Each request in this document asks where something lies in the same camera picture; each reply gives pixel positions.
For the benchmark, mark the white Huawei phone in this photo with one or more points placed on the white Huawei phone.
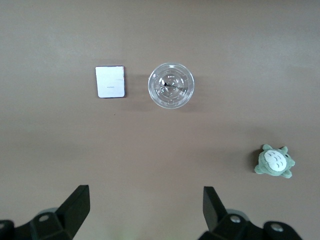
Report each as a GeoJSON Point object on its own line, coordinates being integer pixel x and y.
{"type": "Point", "coordinates": [110, 81]}

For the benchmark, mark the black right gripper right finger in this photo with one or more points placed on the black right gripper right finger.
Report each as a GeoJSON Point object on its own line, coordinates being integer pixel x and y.
{"type": "Point", "coordinates": [225, 225]}

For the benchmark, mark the green Totoro plush toy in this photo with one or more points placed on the green Totoro plush toy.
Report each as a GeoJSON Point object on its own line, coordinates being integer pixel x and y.
{"type": "Point", "coordinates": [273, 161]}

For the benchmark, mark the clear plastic cup with lid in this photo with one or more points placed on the clear plastic cup with lid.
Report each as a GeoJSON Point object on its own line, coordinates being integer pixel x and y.
{"type": "Point", "coordinates": [171, 85]}

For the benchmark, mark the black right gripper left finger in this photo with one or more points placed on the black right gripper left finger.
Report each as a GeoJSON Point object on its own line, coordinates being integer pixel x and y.
{"type": "Point", "coordinates": [65, 215]}

